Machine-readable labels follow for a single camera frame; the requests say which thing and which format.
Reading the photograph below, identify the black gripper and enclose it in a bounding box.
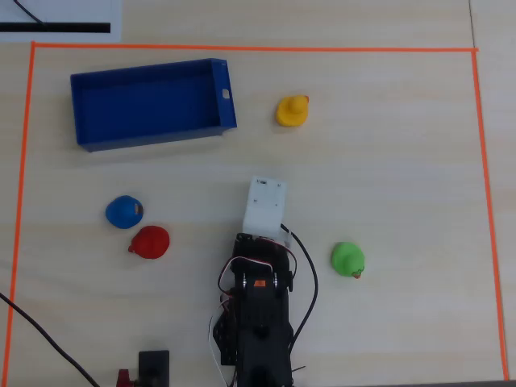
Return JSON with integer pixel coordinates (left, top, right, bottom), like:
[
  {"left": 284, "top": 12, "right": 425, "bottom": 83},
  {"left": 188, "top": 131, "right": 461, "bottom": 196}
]
[{"left": 231, "top": 232, "right": 298, "bottom": 298}]

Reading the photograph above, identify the red rubber duck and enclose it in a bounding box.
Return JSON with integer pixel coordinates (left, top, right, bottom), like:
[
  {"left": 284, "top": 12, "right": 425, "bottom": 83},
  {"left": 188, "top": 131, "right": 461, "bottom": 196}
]
[{"left": 127, "top": 225, "right": 171, "bottom": 260}]

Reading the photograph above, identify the green rubber duck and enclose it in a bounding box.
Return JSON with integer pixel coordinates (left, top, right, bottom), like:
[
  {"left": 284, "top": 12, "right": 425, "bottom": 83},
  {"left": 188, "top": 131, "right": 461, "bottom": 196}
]
[{"left": 331, "top": 241, "right": 366, "bottom": 281}]

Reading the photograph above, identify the yellow rubber duck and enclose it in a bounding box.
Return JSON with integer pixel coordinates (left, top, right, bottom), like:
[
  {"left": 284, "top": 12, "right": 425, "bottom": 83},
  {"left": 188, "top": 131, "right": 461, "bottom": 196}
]
[{"left": 275, "top": 94, "right": 310, "bottom": 128}]

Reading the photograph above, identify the blue rubber duck with cap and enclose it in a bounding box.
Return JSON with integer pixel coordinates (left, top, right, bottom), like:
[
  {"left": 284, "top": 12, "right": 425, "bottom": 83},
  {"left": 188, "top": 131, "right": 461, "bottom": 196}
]
[{"left": 105, "top": 195, "right": 145, "bottom": 230}]

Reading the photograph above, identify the black box red connector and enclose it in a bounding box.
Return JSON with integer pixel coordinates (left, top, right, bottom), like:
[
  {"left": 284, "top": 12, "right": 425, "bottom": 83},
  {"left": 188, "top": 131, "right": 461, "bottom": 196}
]
[{"left": 137, "top": 350, "right": 171, "bottom": 387}]

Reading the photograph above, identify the blue rectangular plastic box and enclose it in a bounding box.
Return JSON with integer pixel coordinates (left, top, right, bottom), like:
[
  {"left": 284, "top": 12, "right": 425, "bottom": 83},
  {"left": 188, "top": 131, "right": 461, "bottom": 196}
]
[{"left": 69, "top": 58, "right": 238, "bottom": 153}]

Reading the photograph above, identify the orange tape strip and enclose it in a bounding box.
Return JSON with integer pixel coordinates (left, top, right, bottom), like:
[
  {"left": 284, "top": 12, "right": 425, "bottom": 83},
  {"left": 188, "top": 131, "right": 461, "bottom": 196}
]
[
  {"left": 31, "top": 41, "right": 480, "bottom": 54},
  {"left": 0, "top": 42, "right": 37, "bottom": 387},
  {"left": 471, "top": 50, "right": 510, "bottom": 381}
]

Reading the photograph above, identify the black flat strip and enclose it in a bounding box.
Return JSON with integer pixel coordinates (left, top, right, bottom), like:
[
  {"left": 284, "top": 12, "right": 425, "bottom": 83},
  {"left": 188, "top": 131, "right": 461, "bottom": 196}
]
[{"left": 0, "top": 22, "right": 111, "bottom": 34}]

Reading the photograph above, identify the red white servo wire bundle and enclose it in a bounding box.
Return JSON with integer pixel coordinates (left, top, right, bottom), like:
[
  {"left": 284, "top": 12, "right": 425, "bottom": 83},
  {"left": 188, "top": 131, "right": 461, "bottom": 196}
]
[{"left": 208, "top": 257, "right": 247, "bottom": 382}]

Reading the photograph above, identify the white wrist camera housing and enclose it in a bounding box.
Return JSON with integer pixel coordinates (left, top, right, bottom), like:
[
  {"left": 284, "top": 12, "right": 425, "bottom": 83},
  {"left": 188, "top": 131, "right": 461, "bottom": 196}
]
[{"left": 242, "top": 176, "right": 292, "bottom": 248}]

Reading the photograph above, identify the thick black camera cable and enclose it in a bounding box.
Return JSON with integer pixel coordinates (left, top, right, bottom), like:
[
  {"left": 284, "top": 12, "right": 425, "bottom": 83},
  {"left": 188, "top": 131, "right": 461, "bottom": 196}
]
[{"left": 281, "top": 223, "right": 319, "bottom": 343}]

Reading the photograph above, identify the long black power cable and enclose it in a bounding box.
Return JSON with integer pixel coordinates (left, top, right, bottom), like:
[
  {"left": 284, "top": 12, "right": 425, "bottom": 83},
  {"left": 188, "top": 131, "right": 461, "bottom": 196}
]
[{"left": 0, "top": 292, "right": 101, "bottom": 387}]

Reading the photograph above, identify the thin black cable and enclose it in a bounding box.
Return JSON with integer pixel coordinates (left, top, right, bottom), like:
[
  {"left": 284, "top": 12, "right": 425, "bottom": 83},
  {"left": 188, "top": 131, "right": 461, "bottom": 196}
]
[{"left": 13, "top": 0, "right": 48, "bottom": 26}]

